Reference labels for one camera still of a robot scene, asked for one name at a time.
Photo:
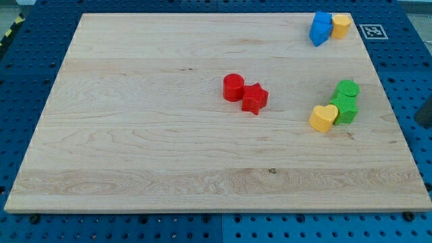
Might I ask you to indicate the yellow heart block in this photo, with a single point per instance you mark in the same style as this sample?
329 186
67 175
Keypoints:
323 117

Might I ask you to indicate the yellow hexagon block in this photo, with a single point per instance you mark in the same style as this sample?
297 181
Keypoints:
341 25

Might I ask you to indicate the red cylinder block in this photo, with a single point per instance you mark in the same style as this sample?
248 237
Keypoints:
233 87

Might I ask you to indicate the red star block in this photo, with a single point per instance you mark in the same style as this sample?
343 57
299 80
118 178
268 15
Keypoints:
254 98

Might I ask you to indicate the wooden board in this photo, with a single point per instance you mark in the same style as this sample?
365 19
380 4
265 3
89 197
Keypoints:
136 122

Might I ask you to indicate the green star block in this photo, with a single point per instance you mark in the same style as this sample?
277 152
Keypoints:
347 109

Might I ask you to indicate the green cylinder block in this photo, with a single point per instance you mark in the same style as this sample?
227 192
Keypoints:
347 88

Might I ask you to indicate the blue triangle block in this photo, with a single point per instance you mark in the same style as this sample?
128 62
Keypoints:
320 33

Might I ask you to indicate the blue cube block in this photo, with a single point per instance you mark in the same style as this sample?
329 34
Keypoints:
322 17

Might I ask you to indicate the white fiducial marker tag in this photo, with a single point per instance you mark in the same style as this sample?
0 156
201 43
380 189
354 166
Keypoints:
373 31

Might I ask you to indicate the black bolt left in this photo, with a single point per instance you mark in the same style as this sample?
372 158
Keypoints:
34 218

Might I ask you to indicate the black bolt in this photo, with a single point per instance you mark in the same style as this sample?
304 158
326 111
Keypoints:
34 218
408 216

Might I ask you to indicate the dark grey robot tool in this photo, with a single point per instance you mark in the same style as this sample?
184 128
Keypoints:
423 115

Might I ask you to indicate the black bolt right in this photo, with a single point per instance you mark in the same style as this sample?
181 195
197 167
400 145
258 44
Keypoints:
408 216

